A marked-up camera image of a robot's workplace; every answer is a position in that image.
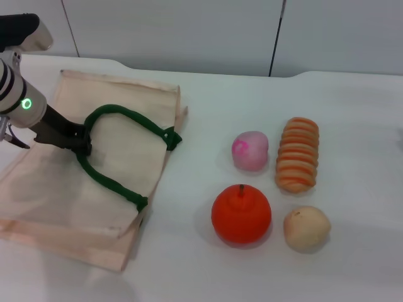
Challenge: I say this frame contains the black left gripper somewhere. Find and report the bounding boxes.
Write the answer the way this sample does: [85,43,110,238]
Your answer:
[33,105,94,157]

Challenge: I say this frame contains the white canvas handbag green handle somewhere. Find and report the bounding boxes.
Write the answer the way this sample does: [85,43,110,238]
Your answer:
[0,69,189,273]

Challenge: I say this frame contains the beige round egg yolk pastry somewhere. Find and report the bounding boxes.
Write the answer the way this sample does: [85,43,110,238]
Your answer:
[282,206,332,253]

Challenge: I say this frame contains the pink peach bun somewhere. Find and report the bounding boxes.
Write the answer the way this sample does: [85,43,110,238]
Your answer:
[231,131,270,171]

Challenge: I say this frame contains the orange toy fruit with stem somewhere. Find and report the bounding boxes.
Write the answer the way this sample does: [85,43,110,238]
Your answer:
[210,184,273,249]

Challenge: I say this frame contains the orange striped long bread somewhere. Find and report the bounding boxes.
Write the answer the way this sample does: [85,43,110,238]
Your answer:
[275,116,320,193]

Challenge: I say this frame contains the black vertical pole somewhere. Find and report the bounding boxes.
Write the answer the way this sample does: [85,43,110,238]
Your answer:
[268,0,286,77]

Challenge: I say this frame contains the thin dark cable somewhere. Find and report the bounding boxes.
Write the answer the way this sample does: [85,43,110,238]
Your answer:
[60,0,80,58]

